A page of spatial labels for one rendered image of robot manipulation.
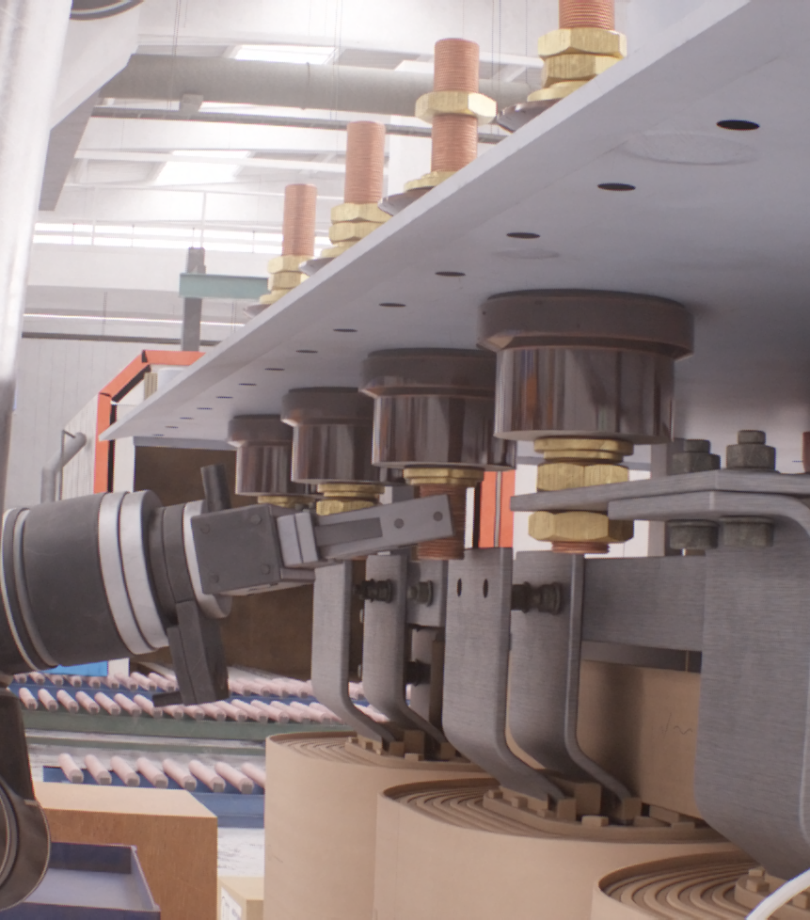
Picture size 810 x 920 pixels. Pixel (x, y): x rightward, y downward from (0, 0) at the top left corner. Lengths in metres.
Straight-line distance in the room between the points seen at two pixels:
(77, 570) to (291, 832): 0.46
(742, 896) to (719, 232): 0.31
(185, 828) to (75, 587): 1.20
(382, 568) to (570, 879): 0.64
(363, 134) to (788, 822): 0.87
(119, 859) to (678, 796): 1.12
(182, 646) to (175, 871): 1.19
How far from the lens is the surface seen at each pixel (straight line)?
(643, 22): 0.63
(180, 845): 2.41
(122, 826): 2.40
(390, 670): 1.64
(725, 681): 0.85
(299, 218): 1.79
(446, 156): 1.26
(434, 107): 1.26
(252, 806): 9.54
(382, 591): 1.64
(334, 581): 1.65
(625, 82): 0.53
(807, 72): 0.53
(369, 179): 1.53
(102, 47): 12.04
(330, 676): 1.65
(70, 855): 2.18
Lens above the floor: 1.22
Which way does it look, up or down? 3 degrees up
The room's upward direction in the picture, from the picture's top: 2 degrees clockwise
